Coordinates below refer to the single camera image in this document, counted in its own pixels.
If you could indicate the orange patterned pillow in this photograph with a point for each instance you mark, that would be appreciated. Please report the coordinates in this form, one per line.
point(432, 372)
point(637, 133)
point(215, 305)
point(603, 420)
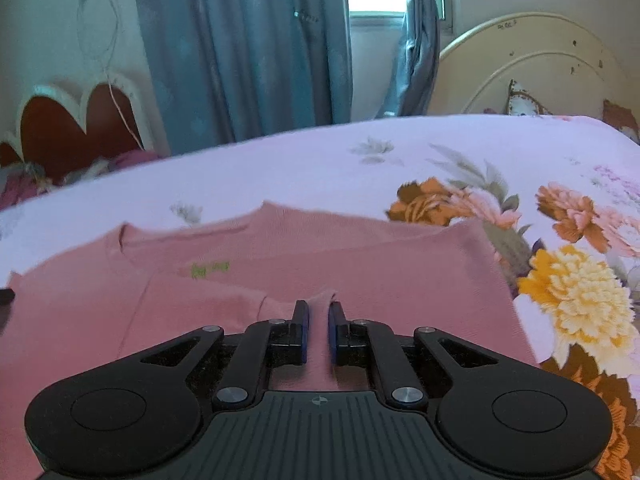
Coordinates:
point(621, 119)

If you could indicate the blue curtain left panel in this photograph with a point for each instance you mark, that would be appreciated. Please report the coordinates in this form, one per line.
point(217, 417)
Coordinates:
point(227, 71)

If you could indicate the cream arched headboard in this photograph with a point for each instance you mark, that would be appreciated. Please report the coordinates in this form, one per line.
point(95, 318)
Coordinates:
point(559, 62)

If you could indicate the patterned cushion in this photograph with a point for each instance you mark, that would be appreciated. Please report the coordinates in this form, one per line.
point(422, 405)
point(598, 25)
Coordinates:
point(521, 103)

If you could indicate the floral white bed sheet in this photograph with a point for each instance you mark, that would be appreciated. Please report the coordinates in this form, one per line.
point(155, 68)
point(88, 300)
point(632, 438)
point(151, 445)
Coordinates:
point(557, 197)

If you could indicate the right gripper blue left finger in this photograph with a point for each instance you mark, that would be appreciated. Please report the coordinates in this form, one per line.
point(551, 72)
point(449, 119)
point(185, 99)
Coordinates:
point(281, 341)

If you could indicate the red heart shaped headboard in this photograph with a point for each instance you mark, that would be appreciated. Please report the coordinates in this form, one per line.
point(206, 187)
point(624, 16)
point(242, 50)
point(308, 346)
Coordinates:
point(60, 133)

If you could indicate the pink long sleeve sweater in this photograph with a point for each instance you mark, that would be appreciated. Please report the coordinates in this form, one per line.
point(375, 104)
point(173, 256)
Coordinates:
point(132, 289)

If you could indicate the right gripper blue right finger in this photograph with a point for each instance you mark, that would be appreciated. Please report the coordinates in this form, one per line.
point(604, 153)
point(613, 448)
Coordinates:
point(358, 342)

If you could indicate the blue tied curtain right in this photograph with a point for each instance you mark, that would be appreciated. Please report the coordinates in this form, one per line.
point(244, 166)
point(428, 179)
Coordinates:
point(414, 74)

